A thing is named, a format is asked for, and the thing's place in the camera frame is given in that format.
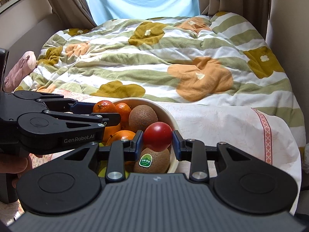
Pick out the cream oval bowl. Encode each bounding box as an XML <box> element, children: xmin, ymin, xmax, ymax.
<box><xmin>97</xmin><ymin>97</ymin><xmax>179</xmax><ymax>174</ymax></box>

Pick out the small mandarin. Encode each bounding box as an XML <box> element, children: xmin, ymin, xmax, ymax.
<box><xmin>115</xmin><ymin>103</ymin><xmax>132</xmax><ymax>129</ymax></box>
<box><xmin>93</xmin><ymin>100</ymin><xmax>117</xmax><ymax>114</ymax></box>

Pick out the kiwi with green sticker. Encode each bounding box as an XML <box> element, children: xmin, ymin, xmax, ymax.
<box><xmin>133</xmin><ymin>147</ymin><xmax>171</xmax><ymax>174</ymax></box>

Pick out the brown curtain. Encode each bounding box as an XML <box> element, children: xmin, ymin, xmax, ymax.
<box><xmin>40</xmin><ymin>0</ymin><xmax>97</xmax><ymax>27</ymax></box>
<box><xmin>197</xmin><ymin>0</ymin><xmax>271</xmax><ymax>42</ymax></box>

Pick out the large orange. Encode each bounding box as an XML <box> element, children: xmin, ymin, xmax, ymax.
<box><xmin>106</xmin><ymin>130</ymin><xmax>136</xmax><ymax>147</ymax></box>

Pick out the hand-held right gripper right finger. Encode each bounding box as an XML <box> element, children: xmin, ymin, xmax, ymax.
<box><xmin>172</xmin><ymin>130</ymin><xmax>251</xmax><ymax>183</ymax></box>

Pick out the person's left hand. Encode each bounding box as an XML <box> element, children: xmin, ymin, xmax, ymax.
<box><xmin>0</xmin><ymin>153</ymin><xmax>37</xmax><ymax>188</ymax></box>

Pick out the red tomato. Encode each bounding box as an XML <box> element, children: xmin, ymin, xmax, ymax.
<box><xmin>143</xmin><ymin>122</ymin><xmax>173</xmax><ymax>152</ymax></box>

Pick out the pink plush toy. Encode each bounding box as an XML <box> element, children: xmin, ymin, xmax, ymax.
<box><xmin>3</xmin><ymin>51</ymin><xmax>37</xmax><ymax>93</ymax></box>

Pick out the plain brown kiwi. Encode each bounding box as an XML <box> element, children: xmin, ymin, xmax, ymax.
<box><xmin>129</xmin><ymin>105</ymin><xmax>159</xmax><ymax>132</ymax></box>

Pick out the floral striped blanket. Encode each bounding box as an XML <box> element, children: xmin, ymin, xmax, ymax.
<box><xmin>14</xmin><ymin>11</ymin><xmax>305</xmax><ymax>150</ymax></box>

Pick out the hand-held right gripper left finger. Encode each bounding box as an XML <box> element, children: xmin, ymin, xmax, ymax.
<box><xmin>64</xmin><ymin>130</ymin><xmax>144</xmax><ymax>183</ymax></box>

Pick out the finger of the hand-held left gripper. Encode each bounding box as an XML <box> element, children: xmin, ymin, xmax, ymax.
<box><xmin>13</xmin><ymin>90</ymin><xmax>97</xmax><ymax>114</ymax></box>
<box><xmin>43</xmin><ymin>110</ymin><xmax>121</xmax><ymax>129</ymax></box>

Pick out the light blue sheer curtain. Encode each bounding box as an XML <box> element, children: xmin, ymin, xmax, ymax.
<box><xmin>81</xmin><ymin>0</ymin><xmax>201</xmax><ymax>26</ymax></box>

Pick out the medium orange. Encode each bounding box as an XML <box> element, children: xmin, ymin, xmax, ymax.
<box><xmin>103</xmin><ymin>123</ymin><xmax>121</xmax><ymax>143</ymax></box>

